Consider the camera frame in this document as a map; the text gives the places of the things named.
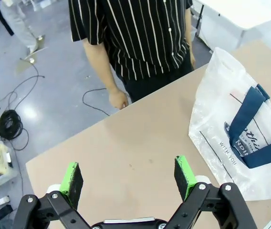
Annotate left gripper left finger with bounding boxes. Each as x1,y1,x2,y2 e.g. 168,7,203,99
12,162,95,229

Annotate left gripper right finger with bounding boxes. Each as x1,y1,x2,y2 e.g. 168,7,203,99
166,155,258,229

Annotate clear shopping bag navy handles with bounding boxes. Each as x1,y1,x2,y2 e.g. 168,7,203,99
188,47,271,201

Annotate person's right forearm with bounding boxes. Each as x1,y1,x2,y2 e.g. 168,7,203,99
82,39,120,95

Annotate person's left forearm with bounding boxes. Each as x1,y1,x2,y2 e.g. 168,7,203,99
185,4,195,56

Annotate person's right hand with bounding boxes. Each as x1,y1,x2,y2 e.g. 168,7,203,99
108,90,128,110

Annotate person's left hand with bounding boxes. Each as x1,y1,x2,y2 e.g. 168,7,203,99
189,51,197,71

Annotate white storage bin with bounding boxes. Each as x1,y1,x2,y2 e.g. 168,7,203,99
0,140,19,191

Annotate flat metal stand base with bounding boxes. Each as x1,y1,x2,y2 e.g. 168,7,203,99
15,46,48,75

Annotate person torso black striped shirt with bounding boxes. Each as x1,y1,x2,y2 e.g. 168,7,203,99
68,0,196,103

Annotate white background table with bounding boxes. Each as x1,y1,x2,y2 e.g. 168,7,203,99
194,0,271,50

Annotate bystander in grey trousers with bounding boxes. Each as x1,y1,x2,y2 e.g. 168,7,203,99
0,0,40,53

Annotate looped black floor cable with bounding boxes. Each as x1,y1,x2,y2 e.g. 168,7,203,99
82,87,111,117

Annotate coiled black cable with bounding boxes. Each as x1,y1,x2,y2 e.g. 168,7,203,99
0,109,23,141

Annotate long black floor cable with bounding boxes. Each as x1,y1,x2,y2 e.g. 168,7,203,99
0,56,46,125

